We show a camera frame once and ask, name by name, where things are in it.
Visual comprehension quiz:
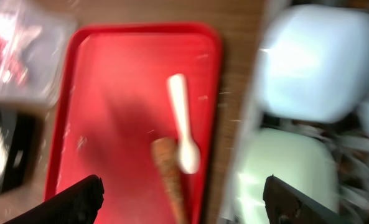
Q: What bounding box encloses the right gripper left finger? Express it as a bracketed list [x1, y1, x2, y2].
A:
[4, 175, 105, 224]

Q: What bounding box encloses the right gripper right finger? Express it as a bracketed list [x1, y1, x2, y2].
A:
[263, 175, 350, 224]

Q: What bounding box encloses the green bowl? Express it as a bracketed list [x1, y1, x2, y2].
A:
[231, 128, 339, 224]

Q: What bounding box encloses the white plastic spoon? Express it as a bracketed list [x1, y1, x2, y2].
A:
[167, 73, 200, 174]

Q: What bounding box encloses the light blue bowl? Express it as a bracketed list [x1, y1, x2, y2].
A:
[255, 4, 369, 123]

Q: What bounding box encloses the red snack wrapper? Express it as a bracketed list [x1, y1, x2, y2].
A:
[0, 36, 29, 86]

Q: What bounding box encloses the grey dishwasher rack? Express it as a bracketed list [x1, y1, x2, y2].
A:
[218, 1, 369, 223]

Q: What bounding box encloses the black waste tray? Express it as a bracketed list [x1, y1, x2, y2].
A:
[0, 105, 42, 195]

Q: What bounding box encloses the red plastic tray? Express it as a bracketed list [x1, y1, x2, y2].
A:
[44, 23, 222, 223]

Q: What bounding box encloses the clear plastic bin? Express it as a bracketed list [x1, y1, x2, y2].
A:
[0, 0, 77, 107]

